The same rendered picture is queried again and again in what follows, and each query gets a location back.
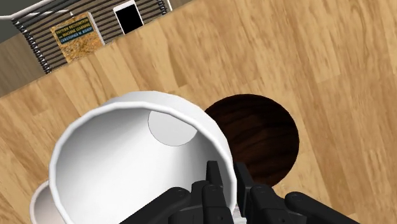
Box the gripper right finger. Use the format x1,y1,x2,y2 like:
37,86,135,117
233,162,361,224

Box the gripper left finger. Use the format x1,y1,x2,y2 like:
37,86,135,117
119,160,235,224

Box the white cup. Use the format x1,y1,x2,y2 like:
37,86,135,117
48,90,238,224

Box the dark brown round wooden disc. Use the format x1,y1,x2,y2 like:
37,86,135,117
204,94,300,188

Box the white bowl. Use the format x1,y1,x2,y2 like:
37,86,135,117
29,179,67,224

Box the white tablet with black screen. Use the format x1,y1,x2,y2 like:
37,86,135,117
112,0,145,36

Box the yellow book with green label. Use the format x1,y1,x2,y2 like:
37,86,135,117
50,12,106,64

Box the white curved rail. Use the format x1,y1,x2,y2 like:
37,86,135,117
0,0,72,21

